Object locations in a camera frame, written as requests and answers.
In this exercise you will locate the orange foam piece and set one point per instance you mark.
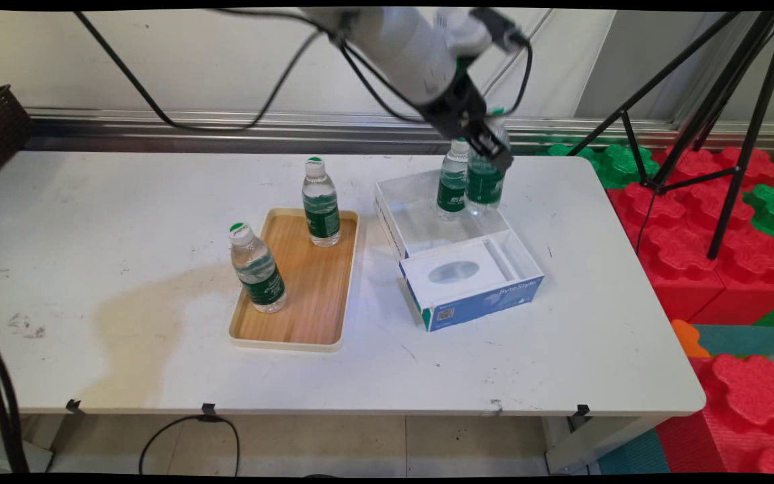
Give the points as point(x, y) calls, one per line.
point(688, 338)

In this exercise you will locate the large red foam block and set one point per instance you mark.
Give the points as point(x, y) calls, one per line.
point(689, 235)

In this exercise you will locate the teal foam mat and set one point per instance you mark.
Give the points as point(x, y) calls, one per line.
point(743, 339)

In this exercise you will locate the green foam block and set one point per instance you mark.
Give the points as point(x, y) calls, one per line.
point(773, 212)
point(612, 165)

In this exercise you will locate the black camera tripod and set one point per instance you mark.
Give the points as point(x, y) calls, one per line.
point(729, 101)

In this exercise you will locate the white table leg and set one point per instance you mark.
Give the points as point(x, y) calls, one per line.
point(588, 444)

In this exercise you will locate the clear water bottle green label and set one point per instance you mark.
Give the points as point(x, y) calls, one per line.
point(257, 272)
point(452, 185)
point(320, 205)
point(483, 188)

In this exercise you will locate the wooden tray with cream rim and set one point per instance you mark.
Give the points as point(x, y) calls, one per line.
point(306, 282)

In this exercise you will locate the metal wall rail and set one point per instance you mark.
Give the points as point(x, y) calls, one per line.
point(226, 128)

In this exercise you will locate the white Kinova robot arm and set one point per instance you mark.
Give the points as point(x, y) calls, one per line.
point(400, 47)

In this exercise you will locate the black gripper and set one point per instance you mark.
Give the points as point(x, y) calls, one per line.
point(457, 107)

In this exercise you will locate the white and blue cardboard box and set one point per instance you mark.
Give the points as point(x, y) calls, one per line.
point(454, 269)

